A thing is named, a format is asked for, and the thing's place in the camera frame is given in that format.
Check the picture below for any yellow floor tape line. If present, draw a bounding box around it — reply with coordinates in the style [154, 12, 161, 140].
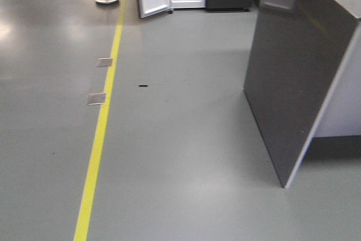
[73, 0, 127, 240]

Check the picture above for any metal floor plate far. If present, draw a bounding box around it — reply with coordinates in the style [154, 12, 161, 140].
[96, 58, 113, 67]

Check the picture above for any dark grey cabinet panel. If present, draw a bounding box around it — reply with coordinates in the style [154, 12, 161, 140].
[244, 0, 360, 188]

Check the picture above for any metal floor plate near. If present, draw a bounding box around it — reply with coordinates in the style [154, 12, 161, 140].
[86, 93, 107, 106]

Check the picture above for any metal floor plate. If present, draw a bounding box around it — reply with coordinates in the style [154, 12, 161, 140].
[96, 58, 113, 67]
[86, 93, 107, 106]

